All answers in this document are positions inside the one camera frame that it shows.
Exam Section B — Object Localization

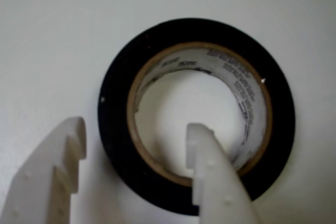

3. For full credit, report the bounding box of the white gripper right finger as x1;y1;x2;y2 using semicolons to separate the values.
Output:
185;123;263;224

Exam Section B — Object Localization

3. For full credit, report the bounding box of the black tape roll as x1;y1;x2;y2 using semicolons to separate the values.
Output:
98;18;296;210

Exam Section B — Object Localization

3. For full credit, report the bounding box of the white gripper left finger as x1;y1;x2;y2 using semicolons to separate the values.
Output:
0;115;87;224

